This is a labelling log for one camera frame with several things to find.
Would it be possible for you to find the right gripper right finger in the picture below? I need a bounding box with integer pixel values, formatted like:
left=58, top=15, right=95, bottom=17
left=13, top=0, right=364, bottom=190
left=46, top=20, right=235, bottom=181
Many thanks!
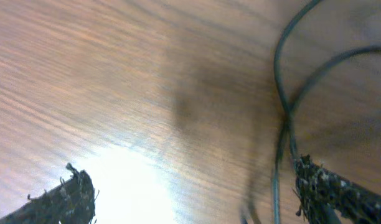
left=294, top=154, right=381, bottom=224

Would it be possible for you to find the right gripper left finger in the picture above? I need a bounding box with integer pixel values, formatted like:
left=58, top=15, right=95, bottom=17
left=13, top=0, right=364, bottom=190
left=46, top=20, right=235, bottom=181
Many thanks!
left=0, top=163, right=96, bottom=224

